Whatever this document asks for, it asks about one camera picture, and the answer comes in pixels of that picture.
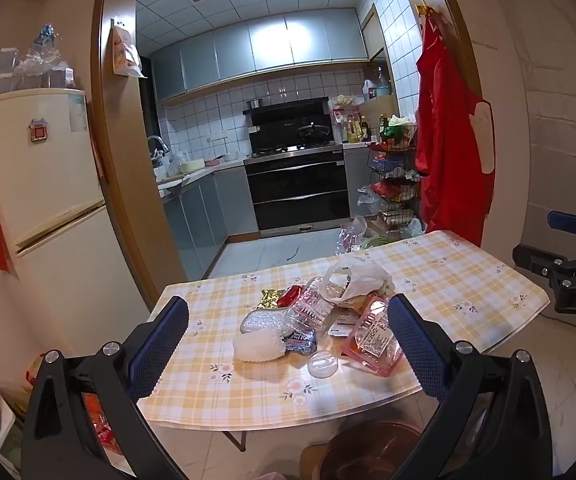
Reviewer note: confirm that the grey upper cabinets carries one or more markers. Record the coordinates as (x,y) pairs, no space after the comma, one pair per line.
(268,47)

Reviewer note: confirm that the pile of clear plastic bags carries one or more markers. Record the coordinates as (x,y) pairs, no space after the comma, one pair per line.
(363,232)

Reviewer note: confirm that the red apron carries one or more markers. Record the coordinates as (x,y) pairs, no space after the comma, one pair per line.
(450,150)

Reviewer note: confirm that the white paper receipt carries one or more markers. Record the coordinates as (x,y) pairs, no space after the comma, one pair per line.
(343,322)

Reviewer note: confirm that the grey lower cabinets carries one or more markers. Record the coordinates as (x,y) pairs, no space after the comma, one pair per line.
(202,215)

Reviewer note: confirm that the small steel pot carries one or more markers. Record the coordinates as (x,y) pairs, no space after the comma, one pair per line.
(253,104)

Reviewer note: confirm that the white plastic bag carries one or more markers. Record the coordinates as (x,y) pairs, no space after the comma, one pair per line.
(363,275)

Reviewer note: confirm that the black wok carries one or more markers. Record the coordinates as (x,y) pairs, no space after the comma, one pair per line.
(314,131)

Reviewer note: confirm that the pink transparent package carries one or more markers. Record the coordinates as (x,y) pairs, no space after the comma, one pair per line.
(373,340)

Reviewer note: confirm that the cream refrigerator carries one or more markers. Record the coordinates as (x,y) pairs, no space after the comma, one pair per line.
(52,195)

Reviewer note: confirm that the white fridge sticker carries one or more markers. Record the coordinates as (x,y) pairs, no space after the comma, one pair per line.
(77,112)

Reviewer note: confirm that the brown plastic bin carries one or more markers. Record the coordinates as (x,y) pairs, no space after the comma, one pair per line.
(368,452)

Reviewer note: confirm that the white foam fruit net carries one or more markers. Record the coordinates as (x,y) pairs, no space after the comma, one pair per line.
(258,346)

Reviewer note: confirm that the grey cabinets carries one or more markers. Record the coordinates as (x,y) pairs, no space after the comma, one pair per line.
(268,47)
(202,215)

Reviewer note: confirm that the black range hood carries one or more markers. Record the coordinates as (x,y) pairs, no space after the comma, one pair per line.
(288,115)

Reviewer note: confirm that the chrome faucet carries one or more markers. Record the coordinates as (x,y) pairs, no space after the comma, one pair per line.
(157,145)

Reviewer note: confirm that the gold foil wrapper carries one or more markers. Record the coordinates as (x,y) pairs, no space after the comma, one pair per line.
(269,299)

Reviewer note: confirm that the row of condiment bottles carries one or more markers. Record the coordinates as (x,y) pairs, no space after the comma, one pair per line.
(357,130)

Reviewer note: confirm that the white bowl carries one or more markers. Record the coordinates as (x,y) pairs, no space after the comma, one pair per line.
(192,165)

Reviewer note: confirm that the red fridge magnet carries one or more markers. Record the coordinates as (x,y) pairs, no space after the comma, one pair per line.
(38,130)

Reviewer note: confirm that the metal table leg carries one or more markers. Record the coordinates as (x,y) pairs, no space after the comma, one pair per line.
(235,441)

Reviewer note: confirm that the red snack package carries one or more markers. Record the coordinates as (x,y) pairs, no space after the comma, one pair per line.
(100,425)

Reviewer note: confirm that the clear round lid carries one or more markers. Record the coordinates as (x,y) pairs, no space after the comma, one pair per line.
(323,364)

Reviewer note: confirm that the white plastic jug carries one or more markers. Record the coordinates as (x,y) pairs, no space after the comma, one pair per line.
(369,91)

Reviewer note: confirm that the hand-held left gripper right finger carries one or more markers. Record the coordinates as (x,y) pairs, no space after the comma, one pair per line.
(418,350)

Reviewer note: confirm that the yellow checked tablecloth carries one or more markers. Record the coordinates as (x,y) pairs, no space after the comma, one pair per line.
(448,280)

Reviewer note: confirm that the wooden door frame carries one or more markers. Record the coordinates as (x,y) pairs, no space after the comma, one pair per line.
(117,160)

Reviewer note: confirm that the clear plastic box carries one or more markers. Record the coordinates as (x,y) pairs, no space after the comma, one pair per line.
(3,72)

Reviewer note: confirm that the silver glitter pouch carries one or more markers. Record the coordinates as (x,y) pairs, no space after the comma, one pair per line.
(263,321)

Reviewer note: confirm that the orange yellow snack bag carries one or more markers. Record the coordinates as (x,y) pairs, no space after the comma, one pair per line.
(35,370)

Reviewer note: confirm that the hanging paper bag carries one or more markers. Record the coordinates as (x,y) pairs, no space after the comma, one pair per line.
(125,52)

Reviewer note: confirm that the blue white wrapper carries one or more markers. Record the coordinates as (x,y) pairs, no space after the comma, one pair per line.
(300,342)

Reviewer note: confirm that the black built-in oven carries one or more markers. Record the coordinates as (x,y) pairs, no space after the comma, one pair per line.
(298,190)

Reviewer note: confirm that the crumpled clear plastic bag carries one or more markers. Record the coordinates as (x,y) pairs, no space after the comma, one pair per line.
(45,52)

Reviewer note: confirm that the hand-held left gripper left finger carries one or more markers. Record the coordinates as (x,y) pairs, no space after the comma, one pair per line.
(160,345)

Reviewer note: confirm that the crushed clear plastic bottle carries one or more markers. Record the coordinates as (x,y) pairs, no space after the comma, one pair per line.
(313,305)

